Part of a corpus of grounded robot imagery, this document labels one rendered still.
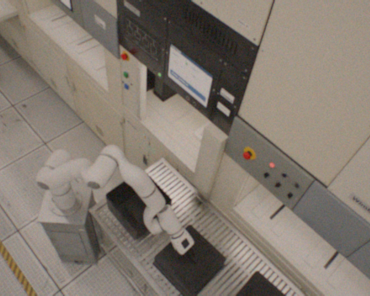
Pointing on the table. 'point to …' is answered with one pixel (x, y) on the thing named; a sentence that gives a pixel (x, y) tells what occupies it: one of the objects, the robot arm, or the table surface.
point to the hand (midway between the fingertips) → (190, 254)
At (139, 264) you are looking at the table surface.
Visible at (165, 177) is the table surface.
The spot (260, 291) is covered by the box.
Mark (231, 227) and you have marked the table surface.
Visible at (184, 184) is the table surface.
